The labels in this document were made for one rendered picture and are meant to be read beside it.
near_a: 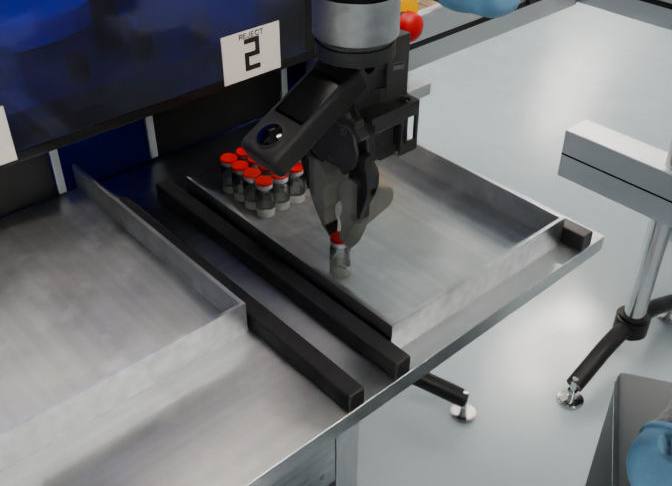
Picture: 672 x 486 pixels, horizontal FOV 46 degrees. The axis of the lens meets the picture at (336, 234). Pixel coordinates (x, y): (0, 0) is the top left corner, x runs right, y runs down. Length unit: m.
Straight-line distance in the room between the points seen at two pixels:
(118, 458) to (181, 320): 0.16
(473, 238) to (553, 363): 1.18
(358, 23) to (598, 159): 1.23
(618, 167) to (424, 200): 0.93
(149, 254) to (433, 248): 0.31
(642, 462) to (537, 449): 1.27
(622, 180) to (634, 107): 1.51
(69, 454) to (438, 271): 0.40
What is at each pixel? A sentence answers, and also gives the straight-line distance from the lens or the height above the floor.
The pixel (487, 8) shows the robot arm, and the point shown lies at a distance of 0.57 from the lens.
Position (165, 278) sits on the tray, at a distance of 0.83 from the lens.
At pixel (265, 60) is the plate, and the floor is 1.01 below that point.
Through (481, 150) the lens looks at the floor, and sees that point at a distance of 2.86.
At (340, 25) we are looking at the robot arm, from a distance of 0.66.
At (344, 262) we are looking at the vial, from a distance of 0.80.
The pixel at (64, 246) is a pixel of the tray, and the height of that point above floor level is 0.88.
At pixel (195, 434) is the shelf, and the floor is 0.88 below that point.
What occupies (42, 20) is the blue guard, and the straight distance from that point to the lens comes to 0.83.
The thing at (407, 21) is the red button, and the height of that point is 1.01.
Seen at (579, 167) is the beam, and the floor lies 0.47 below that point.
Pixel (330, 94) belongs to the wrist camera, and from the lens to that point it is 0.68.
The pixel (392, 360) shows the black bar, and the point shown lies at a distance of 0.70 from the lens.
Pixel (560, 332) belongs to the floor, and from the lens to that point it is 2.13.
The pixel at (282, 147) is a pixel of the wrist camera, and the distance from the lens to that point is 0.66.
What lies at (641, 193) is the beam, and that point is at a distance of 1.81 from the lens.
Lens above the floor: 1.40
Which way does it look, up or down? 36 degrees down
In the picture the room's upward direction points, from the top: straight up
